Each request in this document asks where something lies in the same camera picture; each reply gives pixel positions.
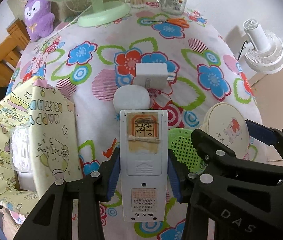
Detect wooden chair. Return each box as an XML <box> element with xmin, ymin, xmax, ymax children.
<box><xmin>0</xmin><ymin>19</ymin><xmax>30</xmax><ymax>87</ymax></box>

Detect white earbud case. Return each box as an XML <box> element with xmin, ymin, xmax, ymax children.
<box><xmin>113</xmin><ymin>85</ymin><xmax>150</xmax><ymax>113</ymax></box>

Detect orange handled scissors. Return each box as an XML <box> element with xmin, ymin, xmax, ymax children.
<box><xmin>152</xmin><ymin>18</ymin><xmax>190</xmax><ymax>28</ymax></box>

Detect white standing fan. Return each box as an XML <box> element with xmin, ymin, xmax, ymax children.
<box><xmin>243</xmin><ymin>19</ymin><xmax>283</xmax><ymax>75</ymax></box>

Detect round cream compact mirror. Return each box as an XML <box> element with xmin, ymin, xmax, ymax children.
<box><xmin>200</xmin><ymin>103</ymin><xmax>249</xmax><ymax>159</ymax></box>

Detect purple plush toy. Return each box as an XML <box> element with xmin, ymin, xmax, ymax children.
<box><xmin>24</xmin><ymin>0</ymin><xmax>55</xmax><ymax>42</ymax></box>

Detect yellow cartoon storage box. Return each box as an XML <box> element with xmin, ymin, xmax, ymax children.
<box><xmin>0</xmin><ymin>76</ymin><xmax>82</xmax><ymax>215</ymax></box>

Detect green panda speaker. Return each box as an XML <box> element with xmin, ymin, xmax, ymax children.
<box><xmin>168</xmin><ymin>128</ymin><xmax>206</xmax><ymax>174</ymax></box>

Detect white power adapter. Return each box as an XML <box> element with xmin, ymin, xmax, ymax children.
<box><xmin>132</xmin><ymin>63</ymin><xmax>176</xmax><ymax>89</ymax></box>

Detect floral tablecloth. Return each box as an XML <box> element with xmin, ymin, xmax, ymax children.
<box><xmin>4</xmin><ymin>0</ymin><xmax>267</xmax><ymax>240</ymax></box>

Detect white tissue pack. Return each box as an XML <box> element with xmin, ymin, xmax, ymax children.
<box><xmin>10</xmin><ymin>126</ymin><xmax>36</xmax><ymax>191</ymax></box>

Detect white fan power cord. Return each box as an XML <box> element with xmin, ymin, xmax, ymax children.
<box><xmin>32</xmin><ymin>3</ymin><xmax>95</xmax><ymax>53</ymax></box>

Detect white remote control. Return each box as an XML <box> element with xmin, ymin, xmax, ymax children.
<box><xmin>120</xmin><ymin>109</ymin><xmax>168</xmax><ymax>222</ymax></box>

